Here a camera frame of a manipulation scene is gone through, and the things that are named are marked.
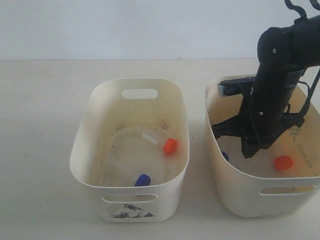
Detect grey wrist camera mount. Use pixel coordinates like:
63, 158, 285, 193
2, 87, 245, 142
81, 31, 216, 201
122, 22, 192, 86
217, 77, 256, 97

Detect cream plastic bin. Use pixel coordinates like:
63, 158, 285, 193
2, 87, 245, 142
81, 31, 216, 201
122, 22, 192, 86
69, 78, 190, 223
205, 77, 320, 218

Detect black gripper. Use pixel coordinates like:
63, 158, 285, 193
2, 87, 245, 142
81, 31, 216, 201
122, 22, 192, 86
211, 99, 305, 159

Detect orange-capped clear tube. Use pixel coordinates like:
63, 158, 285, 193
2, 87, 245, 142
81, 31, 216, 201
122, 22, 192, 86
134, 127, 178, 155
267, 143, 294, 171

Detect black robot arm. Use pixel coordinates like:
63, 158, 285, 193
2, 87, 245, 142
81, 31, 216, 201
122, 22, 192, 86
211, 16, 320, 159

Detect black cable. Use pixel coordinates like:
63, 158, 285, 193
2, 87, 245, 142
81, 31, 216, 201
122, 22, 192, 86
284, 0, 320, 121

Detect blue-capped clear tube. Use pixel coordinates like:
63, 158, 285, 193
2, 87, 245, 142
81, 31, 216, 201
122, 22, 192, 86
120, 165, 151, 187

